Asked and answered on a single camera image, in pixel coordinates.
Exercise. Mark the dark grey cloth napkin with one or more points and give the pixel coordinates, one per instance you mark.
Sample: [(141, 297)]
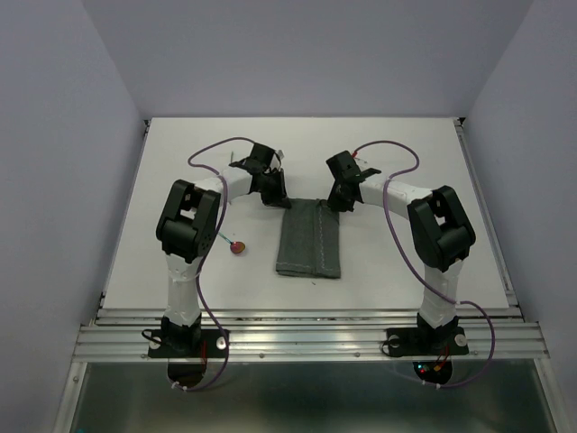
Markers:
[(309, 241)]

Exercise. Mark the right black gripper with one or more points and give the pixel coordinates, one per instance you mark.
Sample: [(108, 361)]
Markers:
[(337, 204)]

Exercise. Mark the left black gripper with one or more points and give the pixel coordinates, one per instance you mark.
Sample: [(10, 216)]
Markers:
[(279, 199)]

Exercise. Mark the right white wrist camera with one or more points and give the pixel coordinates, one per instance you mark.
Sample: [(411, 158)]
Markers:
[(361, 163)]

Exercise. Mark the aluminium front rail frame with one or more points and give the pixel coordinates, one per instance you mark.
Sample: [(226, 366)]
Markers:
[(114, 336)]

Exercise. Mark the iridescent rainbow spoon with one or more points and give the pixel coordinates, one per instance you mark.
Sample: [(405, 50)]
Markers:
[(236, 247)]

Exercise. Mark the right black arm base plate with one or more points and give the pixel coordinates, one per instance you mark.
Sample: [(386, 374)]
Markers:
[(415, 341)]

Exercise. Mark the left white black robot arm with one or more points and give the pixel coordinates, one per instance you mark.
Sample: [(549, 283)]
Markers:
[(189, 224)]

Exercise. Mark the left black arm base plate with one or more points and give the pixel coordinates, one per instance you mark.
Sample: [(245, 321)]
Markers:
[(208, 344)]

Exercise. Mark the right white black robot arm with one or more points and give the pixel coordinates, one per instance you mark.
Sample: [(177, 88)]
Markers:
[(442, 234)]

